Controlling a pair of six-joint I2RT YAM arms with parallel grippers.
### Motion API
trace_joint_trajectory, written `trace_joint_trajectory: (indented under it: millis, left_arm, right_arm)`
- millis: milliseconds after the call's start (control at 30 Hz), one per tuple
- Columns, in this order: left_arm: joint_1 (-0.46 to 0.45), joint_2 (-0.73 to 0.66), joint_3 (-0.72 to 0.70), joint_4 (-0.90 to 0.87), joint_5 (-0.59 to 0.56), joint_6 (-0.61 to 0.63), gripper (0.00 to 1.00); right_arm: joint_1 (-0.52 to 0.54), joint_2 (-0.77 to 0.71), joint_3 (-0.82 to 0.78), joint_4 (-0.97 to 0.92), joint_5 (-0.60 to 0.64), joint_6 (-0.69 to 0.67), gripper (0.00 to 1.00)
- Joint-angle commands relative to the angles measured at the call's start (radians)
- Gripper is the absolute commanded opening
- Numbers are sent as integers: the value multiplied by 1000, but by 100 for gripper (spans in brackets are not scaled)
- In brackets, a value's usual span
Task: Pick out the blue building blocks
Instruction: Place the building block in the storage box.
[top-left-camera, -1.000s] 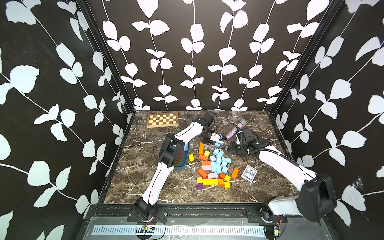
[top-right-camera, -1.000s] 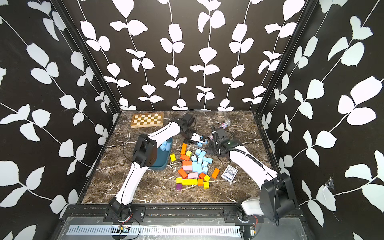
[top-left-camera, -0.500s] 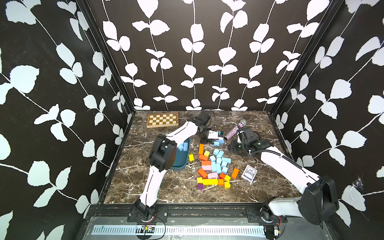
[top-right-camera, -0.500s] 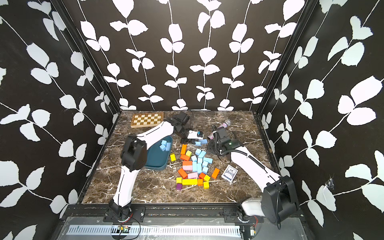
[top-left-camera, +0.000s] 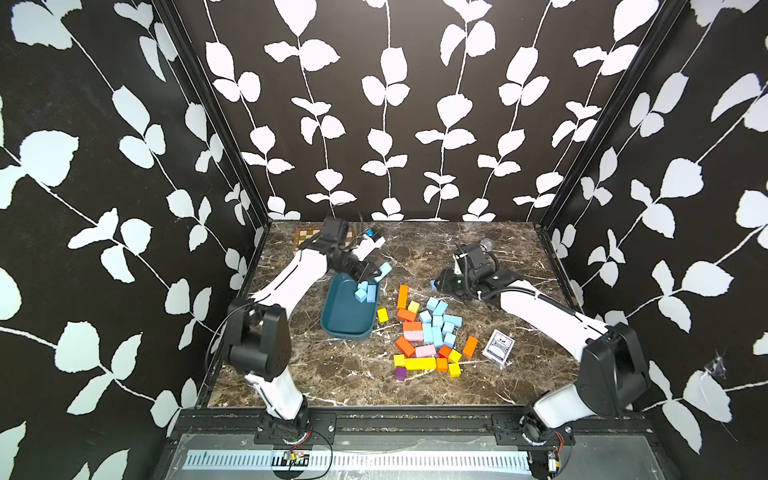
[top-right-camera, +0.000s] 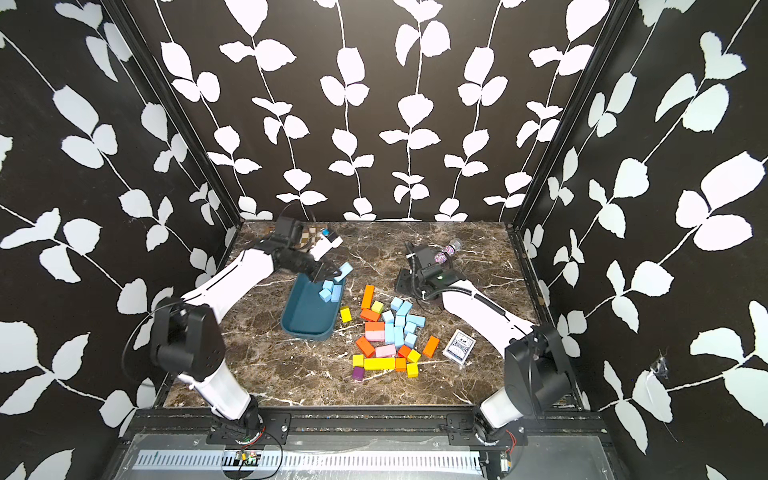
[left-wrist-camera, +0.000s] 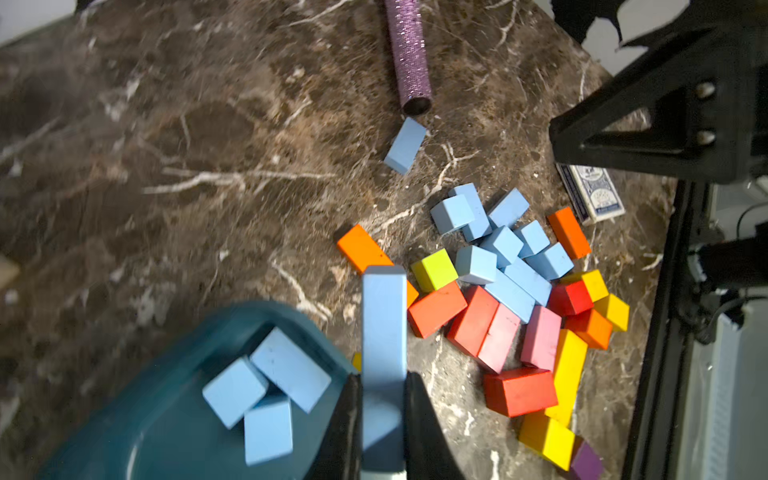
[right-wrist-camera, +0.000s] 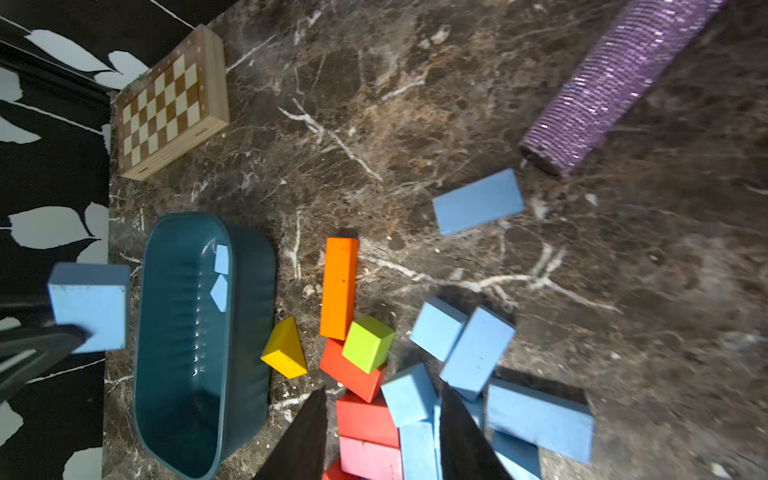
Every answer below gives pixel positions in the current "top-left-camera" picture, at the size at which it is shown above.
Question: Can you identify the purple glitter microphone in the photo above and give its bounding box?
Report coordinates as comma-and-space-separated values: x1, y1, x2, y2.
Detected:
479, 238, 493, 252

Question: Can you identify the small yellow block left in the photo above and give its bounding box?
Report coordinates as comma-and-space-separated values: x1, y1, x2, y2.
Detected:
377, 307, 389, 323

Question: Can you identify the orange red block lower left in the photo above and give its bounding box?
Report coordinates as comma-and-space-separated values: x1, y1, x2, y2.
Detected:
395, 336, 415, 358

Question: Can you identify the orange block right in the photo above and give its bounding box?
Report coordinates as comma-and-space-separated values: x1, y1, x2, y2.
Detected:
462, 336, 479, 358

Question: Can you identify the long yellow block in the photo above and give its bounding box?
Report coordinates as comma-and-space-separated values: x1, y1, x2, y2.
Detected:
404, 357, 437, 371

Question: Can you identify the dark teal plastic tray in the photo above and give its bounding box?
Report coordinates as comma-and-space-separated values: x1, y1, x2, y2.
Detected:
321, 274, 380, 341

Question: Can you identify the blue playing card deck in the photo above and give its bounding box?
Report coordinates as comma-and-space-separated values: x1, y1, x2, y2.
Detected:
482, 330, 515, 368

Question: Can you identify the pink block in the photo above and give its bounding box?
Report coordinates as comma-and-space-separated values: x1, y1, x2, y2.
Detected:
415, 344, 437, 358

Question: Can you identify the red orange block stack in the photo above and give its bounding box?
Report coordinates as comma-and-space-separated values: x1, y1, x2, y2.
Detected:
397, 309, 424, 342

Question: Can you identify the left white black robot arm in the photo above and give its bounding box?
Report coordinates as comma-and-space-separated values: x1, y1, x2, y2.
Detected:
221, 217, 385, 425

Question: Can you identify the light blue block pile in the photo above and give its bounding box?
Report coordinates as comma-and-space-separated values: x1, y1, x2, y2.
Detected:
417, 297, 463, 348

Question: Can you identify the long orange block upper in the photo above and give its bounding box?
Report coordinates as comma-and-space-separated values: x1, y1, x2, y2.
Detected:
397, 285, 409, 310

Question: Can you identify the wooden chess board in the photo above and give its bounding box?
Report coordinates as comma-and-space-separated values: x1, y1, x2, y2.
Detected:
294, 223, 323, 248

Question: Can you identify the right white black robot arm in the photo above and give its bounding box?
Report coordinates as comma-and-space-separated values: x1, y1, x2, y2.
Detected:
433, 241, 650, 443

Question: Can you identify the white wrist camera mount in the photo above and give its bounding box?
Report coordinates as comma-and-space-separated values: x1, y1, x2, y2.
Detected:
352, 228, 386, 260

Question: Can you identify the black front rail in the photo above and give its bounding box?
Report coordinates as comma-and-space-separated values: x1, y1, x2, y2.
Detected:
171, 405, 653, 450

